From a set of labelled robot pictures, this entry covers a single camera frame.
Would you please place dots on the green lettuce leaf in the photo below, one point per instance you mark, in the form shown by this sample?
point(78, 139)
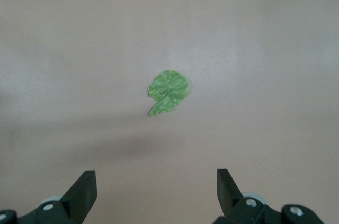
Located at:
point(169, 89)

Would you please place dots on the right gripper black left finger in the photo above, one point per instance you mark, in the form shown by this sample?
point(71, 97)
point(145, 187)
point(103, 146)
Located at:
point(76, 197)

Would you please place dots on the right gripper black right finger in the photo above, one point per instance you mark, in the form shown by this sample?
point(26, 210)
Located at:
point(230, 197)

